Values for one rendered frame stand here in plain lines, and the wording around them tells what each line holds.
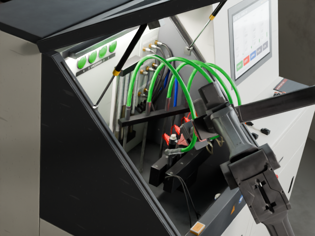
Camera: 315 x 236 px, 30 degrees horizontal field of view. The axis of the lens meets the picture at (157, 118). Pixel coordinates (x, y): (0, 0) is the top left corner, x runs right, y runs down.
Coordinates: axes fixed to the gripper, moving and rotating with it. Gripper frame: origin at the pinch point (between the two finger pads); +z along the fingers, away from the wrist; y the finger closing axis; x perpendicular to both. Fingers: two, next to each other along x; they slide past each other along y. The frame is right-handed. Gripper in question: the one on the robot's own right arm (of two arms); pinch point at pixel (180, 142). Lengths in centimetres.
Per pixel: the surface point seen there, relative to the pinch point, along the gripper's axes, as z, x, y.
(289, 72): 111, -227, 17
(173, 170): 9.5, 1.1, -7.6
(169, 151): -4.3, 10.1, -1.5
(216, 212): -4.3, 3.6, -27.3
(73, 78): -10.9, 37.0, 31.4
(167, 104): 10.4, -11.9, 15.8
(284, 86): 20, -94, 4
